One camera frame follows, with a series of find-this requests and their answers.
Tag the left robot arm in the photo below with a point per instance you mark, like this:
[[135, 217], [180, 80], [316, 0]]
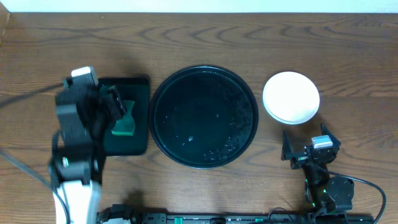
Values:
[[78, 155]]

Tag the white plate with green stain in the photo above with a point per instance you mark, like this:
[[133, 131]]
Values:
[[291, 98]]

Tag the rectangular black water tray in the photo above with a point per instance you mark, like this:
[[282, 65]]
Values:
[[133, 89]]

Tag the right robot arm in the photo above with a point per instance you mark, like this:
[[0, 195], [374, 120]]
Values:
[[330, 196]]

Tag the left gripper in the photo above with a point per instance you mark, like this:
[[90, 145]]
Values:
[[109, 104]]

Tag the green scouring sponge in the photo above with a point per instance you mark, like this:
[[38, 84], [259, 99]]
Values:
[[126, 125]]

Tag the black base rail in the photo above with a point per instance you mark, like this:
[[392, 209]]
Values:
[[130, 215]]

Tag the round black tray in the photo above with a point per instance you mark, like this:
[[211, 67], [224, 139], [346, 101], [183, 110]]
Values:
[[203, 116]]

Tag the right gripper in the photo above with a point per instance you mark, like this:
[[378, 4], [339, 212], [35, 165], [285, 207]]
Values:
[[287, 152]]

